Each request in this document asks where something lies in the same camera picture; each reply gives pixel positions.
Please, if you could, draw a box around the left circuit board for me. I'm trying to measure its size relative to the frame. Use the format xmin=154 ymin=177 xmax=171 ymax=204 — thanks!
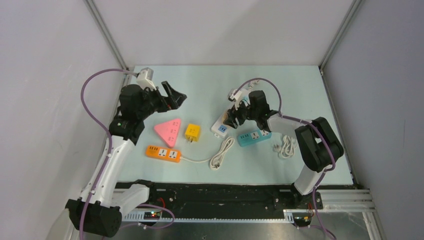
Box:
xmin=143 ymin=211 xmax=162 ymax=220

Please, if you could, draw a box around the light green table mat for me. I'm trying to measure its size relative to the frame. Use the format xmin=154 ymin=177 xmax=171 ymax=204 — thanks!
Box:
xmin=119 ymin=65 xmax=337 ymax=185

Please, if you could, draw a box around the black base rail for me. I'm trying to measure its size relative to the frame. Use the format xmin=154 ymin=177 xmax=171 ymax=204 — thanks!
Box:
xmin=115 ymin=179 xmax=323 ymax=220

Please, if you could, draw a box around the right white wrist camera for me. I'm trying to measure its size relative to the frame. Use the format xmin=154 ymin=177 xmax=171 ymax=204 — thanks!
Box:
xmin=228 ymin=89 xmax=246 ymax=105

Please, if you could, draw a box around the teal power strip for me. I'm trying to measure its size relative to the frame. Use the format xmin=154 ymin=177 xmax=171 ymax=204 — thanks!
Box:
xmin=237 ymin=129 xmax=272 ymax=148

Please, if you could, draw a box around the right circuit board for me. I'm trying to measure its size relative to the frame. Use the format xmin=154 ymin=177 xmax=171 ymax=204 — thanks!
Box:
xmin=293 ymin=215 xmax=312 ymax=228

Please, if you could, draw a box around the white multicolour power strip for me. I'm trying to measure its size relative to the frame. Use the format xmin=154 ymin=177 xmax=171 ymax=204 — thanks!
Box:
xmin=210 ymin=80 xmax=259 ymax=139

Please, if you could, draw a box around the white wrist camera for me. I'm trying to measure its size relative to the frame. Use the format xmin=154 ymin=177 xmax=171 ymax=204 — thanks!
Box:
xmin=228 ymin=89 xmax=246 ymax=105
xmin=136 ymin=67 xmax=157 ymax=91

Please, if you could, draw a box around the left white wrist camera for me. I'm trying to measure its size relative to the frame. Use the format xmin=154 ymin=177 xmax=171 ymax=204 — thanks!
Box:
xmin=136 ymin=67 xmax=157 ymax=91

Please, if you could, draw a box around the pink triangular power socket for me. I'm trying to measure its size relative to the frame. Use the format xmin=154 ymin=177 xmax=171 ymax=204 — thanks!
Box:
xmin=153 ymin=118 xmax=182 ymax=148

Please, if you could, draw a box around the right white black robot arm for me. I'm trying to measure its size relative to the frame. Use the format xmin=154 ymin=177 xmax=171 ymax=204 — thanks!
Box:
xmin=223 ymin=90 xmax=344 ymax=209

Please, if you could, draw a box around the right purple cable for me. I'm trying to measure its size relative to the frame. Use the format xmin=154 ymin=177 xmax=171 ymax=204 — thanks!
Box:
xmin=231 ymin=77 xmax=337 ymax=240

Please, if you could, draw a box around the teal strip white cord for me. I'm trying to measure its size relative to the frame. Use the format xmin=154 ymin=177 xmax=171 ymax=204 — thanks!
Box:
xmin=272 ymin=134 xmax=299 ymax=159

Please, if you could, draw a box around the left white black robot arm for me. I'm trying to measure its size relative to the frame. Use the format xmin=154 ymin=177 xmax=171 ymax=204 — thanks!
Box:
xmin=65 ymin=81 xmax=187 ymax=238

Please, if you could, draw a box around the right aluminium frame post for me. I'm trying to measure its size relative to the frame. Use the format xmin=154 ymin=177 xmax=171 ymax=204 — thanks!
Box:
xmin=319 ymin=0 xmax=364 ymax=71

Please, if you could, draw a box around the left aluminium frame post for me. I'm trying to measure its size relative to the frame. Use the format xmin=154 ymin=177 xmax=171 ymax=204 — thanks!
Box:
xmin=83 ymin=0 xmax=128 ymax=70

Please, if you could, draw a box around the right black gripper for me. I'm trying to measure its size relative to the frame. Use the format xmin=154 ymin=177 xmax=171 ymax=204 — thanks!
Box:
xmin=224 ymin=97 xmax=259 ymax=129

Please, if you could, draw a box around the aluminium frame post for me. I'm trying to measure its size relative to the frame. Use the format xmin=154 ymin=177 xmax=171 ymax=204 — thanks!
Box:
xmin=319 ymin=0 xmax=364 ymax=71
xmin=83 ymin=0 xmax=128 ymax=70

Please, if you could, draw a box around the orange power strip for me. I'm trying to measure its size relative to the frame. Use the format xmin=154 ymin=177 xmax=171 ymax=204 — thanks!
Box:
xmin=145 ymin=145 xmax=181 ymax=163

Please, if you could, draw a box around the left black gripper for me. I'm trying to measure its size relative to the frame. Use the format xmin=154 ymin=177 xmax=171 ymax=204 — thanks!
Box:
xmin=136 ymin=81 xmax=186 ymax=120

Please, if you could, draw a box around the beige cube socket adapter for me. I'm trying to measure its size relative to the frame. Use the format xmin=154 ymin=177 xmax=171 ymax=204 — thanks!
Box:
xmin=222 ymin=112 xmax=229 ymax=122

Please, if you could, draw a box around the circuit board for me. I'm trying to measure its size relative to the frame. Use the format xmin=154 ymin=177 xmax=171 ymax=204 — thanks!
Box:
xmin=293 ymin=215 xmax=312 ymax=228
xmin=143 ymin=211 xmax=162 ymax=220

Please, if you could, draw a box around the yellow cube socket adapter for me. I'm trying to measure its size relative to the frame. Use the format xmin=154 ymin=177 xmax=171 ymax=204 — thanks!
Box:
xmin=184 ymin=123 xmax=201 ymax=143

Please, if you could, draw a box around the orange strip white cord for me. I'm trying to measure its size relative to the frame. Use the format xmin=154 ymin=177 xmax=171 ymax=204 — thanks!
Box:
xmin=180 ymin=135 xmax=235 ymax=171

